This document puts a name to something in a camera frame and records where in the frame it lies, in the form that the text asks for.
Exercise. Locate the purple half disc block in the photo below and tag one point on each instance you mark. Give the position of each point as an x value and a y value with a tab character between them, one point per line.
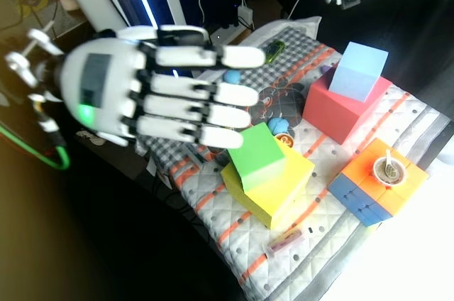
328	69

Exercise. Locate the white power strip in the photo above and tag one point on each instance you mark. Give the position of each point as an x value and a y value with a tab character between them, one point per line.
227	33

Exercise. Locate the white power adapter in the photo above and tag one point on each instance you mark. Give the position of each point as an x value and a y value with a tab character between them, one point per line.
245	13

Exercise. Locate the large Rubik's cube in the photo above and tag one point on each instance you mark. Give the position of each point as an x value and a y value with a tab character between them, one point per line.
358	194

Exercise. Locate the blue foam cube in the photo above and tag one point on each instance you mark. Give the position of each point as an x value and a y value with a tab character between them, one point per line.
358	70

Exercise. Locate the green foam cube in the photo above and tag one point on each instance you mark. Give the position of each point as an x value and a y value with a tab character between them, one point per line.
255	152

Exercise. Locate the toy ramen bowl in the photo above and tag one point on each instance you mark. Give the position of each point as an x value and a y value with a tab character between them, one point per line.
284	140

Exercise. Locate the blue half ball toy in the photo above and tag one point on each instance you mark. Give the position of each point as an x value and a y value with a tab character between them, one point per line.
279	126
232	76

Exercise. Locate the yellow-green toy car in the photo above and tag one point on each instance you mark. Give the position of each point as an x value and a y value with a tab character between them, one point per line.
275	52

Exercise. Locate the grey quilt with bear print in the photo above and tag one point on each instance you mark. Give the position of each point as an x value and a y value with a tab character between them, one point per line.
319	180

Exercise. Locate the large yellow foam cube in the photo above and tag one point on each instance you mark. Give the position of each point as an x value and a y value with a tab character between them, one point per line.
280	201

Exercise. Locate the large red foam cube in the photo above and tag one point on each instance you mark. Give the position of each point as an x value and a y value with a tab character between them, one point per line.
330	120

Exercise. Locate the clear packet with purple sticks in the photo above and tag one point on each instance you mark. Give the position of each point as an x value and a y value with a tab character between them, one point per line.
283	242

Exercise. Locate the small toy bowl with spoon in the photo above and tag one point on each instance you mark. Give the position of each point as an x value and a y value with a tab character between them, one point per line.
388	171

